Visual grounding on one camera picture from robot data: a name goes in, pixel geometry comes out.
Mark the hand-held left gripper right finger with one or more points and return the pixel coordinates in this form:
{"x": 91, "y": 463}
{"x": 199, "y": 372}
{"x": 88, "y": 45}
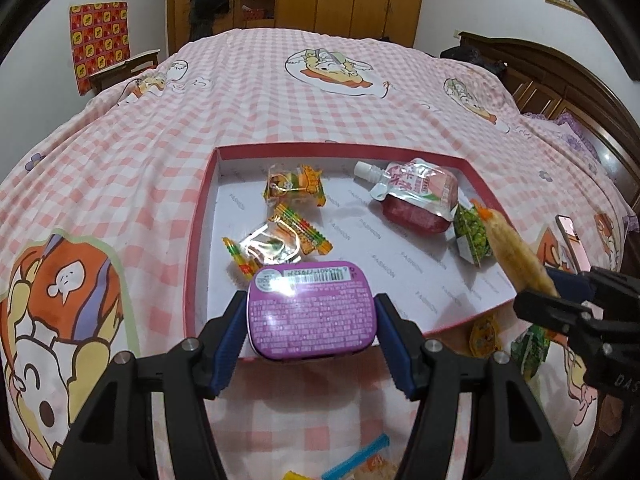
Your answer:
{"x": 400, "y": 355}

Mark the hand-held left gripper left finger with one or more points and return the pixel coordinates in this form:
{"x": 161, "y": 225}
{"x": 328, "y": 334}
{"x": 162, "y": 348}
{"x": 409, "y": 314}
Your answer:
{"x": 227, "y": 355}

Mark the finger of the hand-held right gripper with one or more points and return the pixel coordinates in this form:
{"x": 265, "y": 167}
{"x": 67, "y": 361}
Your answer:
{"x": 575, "y": 285}
{"x": 555, "y": 315}

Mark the green pea packet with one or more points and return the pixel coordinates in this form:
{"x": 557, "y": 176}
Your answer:
{"x": 530, "y": 352}
{"x": 470, "y": 232}

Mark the rice cracker pack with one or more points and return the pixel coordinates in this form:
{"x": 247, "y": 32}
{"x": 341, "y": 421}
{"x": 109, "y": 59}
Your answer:
{"x": 515, "y": 255}

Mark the small orange packet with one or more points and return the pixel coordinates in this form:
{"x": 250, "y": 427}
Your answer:
{"x": 485, "y": 337}

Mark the red cardboard box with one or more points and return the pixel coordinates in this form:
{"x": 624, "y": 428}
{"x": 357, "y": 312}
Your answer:
{"x": 400, "y": 270}

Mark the purple tin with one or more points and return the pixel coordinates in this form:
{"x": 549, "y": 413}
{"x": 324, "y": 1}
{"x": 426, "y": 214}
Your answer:
{"x": 312, "y": 310}

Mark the striped gummy packet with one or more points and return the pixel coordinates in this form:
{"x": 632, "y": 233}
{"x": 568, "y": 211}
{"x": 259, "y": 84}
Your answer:
{"x": 295, "y": 185}
{"x": 260, "y": 252}
{"x": 305, "y": 230}
{"x": 300, "y": 476}

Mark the clear bag with blue edge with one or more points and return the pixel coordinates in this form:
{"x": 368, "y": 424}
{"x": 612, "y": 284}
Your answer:
{"x": 355, "y": 465}

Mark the pink jelly pouch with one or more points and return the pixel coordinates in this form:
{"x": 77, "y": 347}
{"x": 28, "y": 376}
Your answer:
{"x": 415, "y": 195}

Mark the pink smartphone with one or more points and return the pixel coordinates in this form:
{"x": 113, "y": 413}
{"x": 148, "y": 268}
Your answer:
{"x": 574, "y": 242}

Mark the purple lace pillow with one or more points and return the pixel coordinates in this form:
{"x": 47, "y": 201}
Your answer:
{"x": 577, "y": 135}

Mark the dark wooden headboard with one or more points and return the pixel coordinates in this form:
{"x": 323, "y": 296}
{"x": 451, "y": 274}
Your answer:
{"x": 560, "y": 80}

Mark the dark cloth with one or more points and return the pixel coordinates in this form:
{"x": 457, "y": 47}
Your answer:
{"x": 470, "y": 57}

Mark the wooden side table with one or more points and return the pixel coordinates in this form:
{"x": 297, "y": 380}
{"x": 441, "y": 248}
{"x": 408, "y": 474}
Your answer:
{"x": 125, "y": 65}

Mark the hanging dark clothes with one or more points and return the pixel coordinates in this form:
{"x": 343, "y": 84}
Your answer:
{"x": 207, "y": 0}

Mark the red and yellow wall poster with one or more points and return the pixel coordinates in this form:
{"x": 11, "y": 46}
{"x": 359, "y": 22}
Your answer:
{"x": 100, "y": 45}

